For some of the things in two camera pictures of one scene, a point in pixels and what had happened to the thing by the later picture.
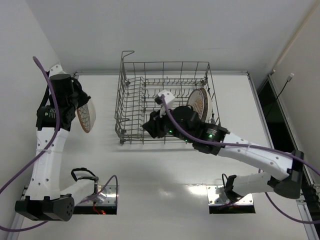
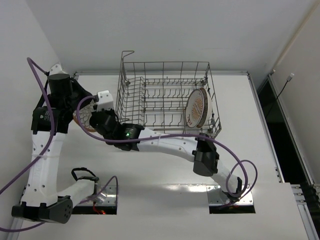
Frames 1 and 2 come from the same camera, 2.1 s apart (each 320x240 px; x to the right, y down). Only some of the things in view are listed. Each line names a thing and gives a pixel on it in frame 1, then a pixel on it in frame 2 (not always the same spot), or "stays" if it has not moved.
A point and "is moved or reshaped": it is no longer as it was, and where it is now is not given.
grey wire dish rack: (139, 82) stays
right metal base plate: (216, 195) stays
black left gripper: (81, 97) stays
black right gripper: (153, 125) to (99, 120)
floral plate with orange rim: (86, 115) is moved or reshaped
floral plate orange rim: (208, 106) stays
